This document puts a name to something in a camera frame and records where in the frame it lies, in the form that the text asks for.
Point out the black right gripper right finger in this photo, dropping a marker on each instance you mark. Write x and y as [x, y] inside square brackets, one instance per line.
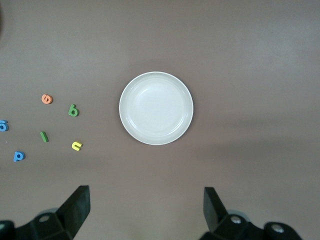
[216, 215]

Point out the brown table cover sheet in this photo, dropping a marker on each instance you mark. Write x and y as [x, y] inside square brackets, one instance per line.
[75, 50]

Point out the orange foam letter e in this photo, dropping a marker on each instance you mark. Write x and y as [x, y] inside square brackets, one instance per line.
[44, 100]

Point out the blue foam letter g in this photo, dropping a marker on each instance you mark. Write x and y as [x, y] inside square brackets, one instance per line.
[5, 127]

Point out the blue foam letter p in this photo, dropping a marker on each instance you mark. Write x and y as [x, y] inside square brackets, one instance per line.
[16, 157]

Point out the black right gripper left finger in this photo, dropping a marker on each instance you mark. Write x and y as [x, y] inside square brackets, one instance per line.
[75, 212]

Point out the green foam letter l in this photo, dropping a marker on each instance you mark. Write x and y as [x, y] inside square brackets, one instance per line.
[44, 137]

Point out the green foam letter q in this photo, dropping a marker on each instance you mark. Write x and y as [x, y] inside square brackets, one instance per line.
[72, 112]

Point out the yellow foam letter u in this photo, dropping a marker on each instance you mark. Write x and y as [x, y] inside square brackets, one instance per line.
[75, 147]

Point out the beige brown plate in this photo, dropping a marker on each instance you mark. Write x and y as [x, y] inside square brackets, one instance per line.
[156, 108]

